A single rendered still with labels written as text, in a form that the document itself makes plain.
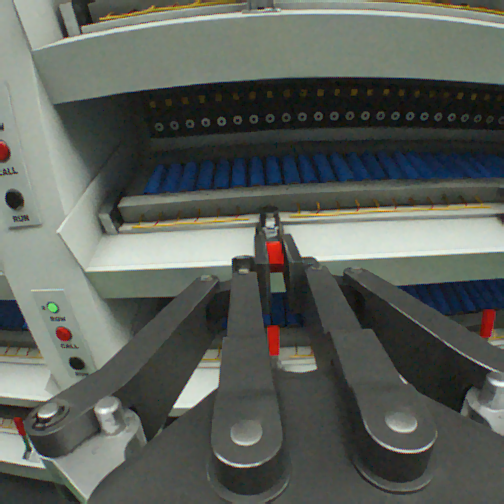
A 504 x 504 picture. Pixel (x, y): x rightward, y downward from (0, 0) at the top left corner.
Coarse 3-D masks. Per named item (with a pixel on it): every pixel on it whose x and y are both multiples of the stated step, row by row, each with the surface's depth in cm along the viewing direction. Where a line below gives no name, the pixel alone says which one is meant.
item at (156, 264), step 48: (192, 144) 37; (96, 192) 28; (96, 240) 28; (144, 240) 28; (192, 240) 28; (240, 240) 28; (336, 240) 27; (384, 240) 26; (432, 240) 26; (480, 240) 26; (96, 288) 28; (144, 288) 28
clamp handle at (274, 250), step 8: (272, 224) 25; (272, 232) 24; (272, 240) 23; (272, 248) 21; (280, 248) 21; (272, 256) 20; (280, 256) 20; (272, 264) 19; (280, 264) 19; (272, 272) 19; (280, 272) 19
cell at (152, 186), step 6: (156, 168) 35; (162, 168) 35; (156, 174) 34; (162, 174) 34; (150, 180) 33; (156, 180) 33; (162, 180) 34; (150, 186) 32; (156, 186) 32; (144, 192) 31; (150, 192) 31; (156, 192) 32
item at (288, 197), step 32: (192, 192) 30; (224, 192) 29; (256, 192) 29; (288, 192) 29; (320, 192) 28; (352, 192) 29; (384, 192) 29; (416, 192) 29; (448, 192) 29; (480, 192) 29; (160, 224) 29
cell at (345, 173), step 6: (330, 156) 35; (336, 156) 34; (330, 162) 35; (336, 162) 34; (342, 162) 33; (336, 168) 33; (342, 168) 32; (348, 168) 32; (336, 174) 33; (342, 174) 32; (348, 174) 31; (342, 180) 31; (354, 180) 31
